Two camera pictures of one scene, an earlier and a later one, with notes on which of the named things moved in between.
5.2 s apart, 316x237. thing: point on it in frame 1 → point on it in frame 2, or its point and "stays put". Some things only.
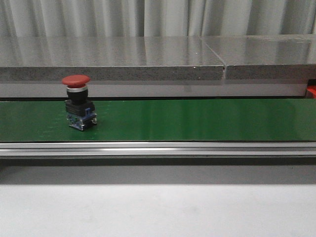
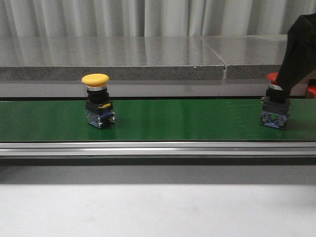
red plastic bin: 312,89 stays put
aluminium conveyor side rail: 159,148 stays put
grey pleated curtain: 89,18 stays put
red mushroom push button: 80,112 → 275,107
